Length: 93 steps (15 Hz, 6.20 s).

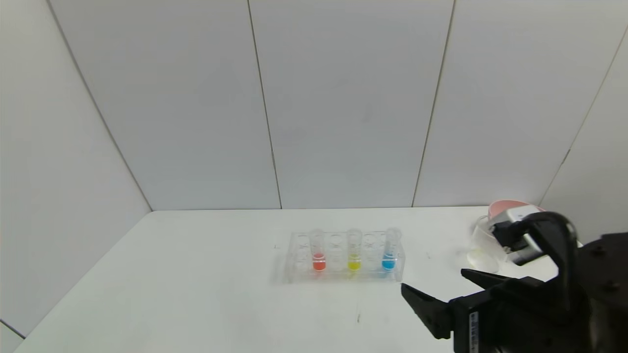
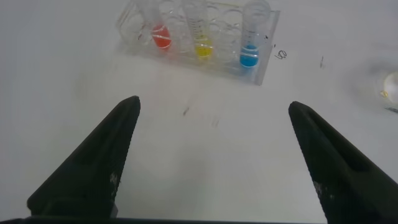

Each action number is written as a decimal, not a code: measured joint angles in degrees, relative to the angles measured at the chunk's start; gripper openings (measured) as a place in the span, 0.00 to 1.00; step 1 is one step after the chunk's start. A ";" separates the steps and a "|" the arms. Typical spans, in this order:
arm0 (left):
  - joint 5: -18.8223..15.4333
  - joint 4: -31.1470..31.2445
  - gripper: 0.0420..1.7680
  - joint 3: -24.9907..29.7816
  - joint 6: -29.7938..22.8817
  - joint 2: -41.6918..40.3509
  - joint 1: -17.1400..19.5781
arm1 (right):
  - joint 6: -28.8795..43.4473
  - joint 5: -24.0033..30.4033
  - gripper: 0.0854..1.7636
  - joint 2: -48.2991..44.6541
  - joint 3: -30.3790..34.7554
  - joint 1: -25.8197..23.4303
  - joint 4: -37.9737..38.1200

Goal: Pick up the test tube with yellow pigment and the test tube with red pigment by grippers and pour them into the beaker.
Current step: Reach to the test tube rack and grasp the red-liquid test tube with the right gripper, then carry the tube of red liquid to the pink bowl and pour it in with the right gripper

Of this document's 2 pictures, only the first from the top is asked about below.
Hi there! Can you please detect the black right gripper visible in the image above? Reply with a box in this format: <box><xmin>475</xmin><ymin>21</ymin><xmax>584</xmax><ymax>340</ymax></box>
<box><xmin>400</xmin><ymin>268</ymin><xmax>591</xmax><ymax>353</ymax></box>

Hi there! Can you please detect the test tube with yellow pigment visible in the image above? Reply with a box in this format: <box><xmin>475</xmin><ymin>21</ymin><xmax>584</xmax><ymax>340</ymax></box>
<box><xmin>346</xmin><ymin>228</ymin><xmax>363</xmax><ymax>271</ymax></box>

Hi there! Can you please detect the test tube with red pigment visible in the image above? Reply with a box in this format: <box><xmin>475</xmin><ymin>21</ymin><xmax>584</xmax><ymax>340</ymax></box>
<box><xmin>310</xmin><ymin>228</ymin><xmax>326</xmax><ymax>272</ymax></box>

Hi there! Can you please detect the clear glass beaker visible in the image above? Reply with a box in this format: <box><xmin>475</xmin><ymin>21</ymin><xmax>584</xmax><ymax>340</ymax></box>
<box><xmin>466</xmin><ymin>216</ymin><xmax>511</xmax><ymax>274</ymax></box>

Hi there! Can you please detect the test tube with blue pigment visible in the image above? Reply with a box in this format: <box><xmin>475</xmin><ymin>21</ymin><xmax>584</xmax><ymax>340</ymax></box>
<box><xmin>382</xmin><ymin>227</ymin><xmax>402</xmax><ymax>271</ymax></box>

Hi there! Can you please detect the clear plastic test tube rack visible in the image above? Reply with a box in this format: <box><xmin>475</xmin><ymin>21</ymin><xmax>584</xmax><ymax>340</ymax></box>
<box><xmin>286</xmin><ymin>230</ymin><xmax>406</xmax><ymax>284</ymax></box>

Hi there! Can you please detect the pink plastic bowl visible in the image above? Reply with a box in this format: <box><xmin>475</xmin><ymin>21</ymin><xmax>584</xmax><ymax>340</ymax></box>
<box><xmin>488</xmin><ymin>200</ymin><xmax>545</xmax><ymax>221</ymax></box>

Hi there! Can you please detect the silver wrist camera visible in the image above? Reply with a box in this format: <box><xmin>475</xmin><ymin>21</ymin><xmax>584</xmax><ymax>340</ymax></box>
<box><xmin>493</xmin><ymin>205</ymin><xmax>545</xmax><ymax>265</ymax></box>

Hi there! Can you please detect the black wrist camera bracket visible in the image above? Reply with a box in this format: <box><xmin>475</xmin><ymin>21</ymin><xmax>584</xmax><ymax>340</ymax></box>
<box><xmin>491</xmin><ymin>212</ymin><xmax>579</xmax><ymax>312</ymax></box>

